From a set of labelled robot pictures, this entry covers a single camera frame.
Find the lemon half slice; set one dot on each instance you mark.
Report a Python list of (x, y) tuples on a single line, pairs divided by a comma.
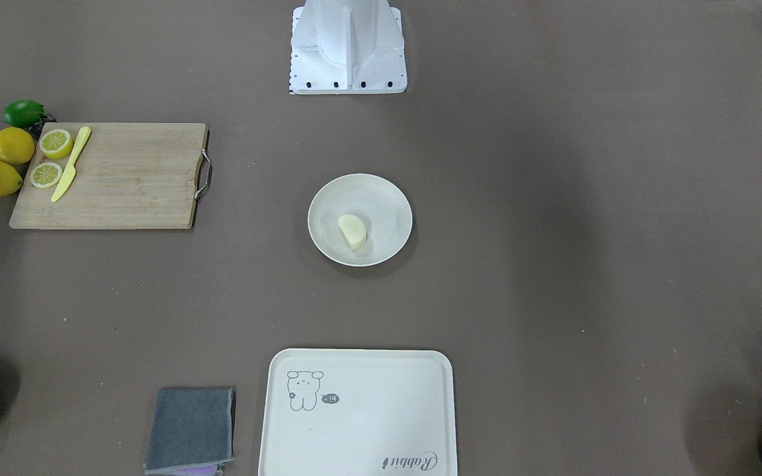
[(45, 175), (56, 144)]

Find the upper lemon half slice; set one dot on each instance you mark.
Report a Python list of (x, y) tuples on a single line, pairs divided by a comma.
[(56, 144)]

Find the cream round plate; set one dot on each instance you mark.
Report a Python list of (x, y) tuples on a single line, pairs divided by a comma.
[(379, 203)]

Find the green lime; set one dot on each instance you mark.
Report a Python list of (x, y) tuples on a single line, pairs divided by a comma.
[(23, 113)]

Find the bamboo cutting board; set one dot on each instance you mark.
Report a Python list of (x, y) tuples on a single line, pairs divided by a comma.
[(129, 176)]

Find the whole lemon far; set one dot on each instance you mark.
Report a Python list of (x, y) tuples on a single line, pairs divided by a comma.
[(16, 146)]

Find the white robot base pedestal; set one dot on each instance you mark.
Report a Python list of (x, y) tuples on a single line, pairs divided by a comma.
[(347, 48)]

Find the white steamed bun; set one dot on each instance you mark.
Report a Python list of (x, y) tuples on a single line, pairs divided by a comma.
[(354, 230)]

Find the dark grape bunch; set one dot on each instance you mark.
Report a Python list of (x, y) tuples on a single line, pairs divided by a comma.
[(36, 129)]

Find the lower lemon half slice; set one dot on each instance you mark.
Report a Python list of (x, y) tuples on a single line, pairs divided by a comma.
[(45, 175)]

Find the grey folded cloth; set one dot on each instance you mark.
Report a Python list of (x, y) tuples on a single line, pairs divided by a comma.
[(191, 432)]

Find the yellow plastic knife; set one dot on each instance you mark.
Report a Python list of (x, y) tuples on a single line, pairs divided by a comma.
[(70, 171)]

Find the cream rabbit print tray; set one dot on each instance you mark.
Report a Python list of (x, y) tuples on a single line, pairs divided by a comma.
[(359, 412)]

